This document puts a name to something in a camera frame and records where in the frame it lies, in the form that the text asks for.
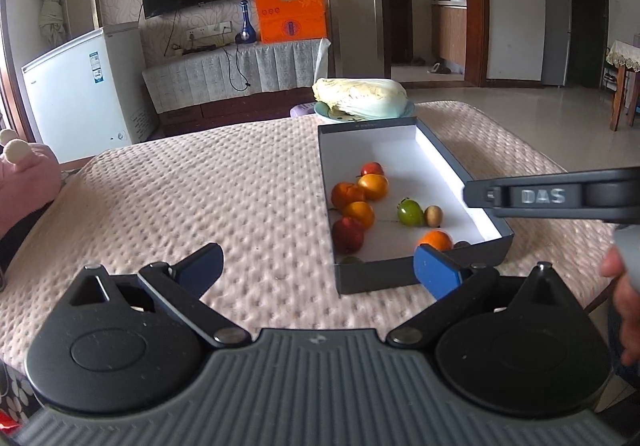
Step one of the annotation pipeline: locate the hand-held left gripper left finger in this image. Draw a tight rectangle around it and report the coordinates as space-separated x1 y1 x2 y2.
67 242 252 350

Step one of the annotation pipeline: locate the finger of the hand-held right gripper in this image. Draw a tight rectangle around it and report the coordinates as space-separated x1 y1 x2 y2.
462 170 592 220

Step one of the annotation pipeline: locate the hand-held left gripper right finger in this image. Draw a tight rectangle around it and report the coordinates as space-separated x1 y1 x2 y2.
386 243 569 347

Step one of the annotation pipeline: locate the round bright orange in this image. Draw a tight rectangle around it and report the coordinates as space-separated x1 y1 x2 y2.
416 229 454 252

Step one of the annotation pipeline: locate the lime green fruit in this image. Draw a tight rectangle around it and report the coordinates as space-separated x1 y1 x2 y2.
397 198 425 227

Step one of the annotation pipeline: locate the orange with stem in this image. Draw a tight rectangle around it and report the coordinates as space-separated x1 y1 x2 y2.
342 201 376 230

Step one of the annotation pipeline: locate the dark red apple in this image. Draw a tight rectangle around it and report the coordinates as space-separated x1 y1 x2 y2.
331 217 366 253

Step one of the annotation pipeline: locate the small yellow orange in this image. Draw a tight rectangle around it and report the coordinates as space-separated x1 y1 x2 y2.
357 173 390 201

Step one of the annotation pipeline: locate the large deep orange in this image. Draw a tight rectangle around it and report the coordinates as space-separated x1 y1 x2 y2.
331 181 361 209

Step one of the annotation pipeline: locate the grey cardboard box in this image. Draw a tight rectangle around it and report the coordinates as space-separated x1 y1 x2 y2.
318 117 515 296

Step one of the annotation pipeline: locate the person's right hand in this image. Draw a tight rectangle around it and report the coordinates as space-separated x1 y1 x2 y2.
600 245 640 368

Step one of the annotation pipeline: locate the beige quilted bedspread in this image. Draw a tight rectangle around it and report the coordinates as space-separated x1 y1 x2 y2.
0 101 621 377

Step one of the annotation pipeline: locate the wooden table with lace cloth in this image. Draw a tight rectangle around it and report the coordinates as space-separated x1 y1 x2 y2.
605 33 640 132

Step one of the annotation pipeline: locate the dark wooden television cabinet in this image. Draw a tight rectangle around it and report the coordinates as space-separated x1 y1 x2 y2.
157 86 321 137

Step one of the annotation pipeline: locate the grey refrigerator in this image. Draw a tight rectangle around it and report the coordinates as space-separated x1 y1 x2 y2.
542 0 573 87

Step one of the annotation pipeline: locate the pale lace cabinet cloth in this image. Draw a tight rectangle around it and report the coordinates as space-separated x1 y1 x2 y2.
141 38 332 114

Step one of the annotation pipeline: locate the light blue plate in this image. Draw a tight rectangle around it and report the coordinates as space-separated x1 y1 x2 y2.
314 98 416 123

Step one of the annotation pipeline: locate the napa cabbage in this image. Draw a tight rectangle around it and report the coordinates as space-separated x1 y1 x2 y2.
312 77 408 121

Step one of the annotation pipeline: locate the wooden kitchen cabinet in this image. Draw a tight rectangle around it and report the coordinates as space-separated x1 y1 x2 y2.
431 1 468 72

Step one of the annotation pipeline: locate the pink plush toy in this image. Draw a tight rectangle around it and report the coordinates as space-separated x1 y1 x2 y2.
0 128 63 237

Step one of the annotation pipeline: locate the white chest freezer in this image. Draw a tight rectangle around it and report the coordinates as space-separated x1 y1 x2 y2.
21 22 158 164

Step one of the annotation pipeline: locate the blue glass bottle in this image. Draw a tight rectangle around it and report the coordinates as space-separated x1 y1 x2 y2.
235 0 258 45

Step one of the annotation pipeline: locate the leaf patterned bed sheet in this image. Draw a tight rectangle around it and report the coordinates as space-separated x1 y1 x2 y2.
0 360 43 446

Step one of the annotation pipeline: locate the orange gift box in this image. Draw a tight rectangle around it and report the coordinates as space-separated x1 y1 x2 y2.
251 0 328 45

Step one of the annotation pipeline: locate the black cable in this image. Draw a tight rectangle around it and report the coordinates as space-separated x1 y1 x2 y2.
222 45 251 91

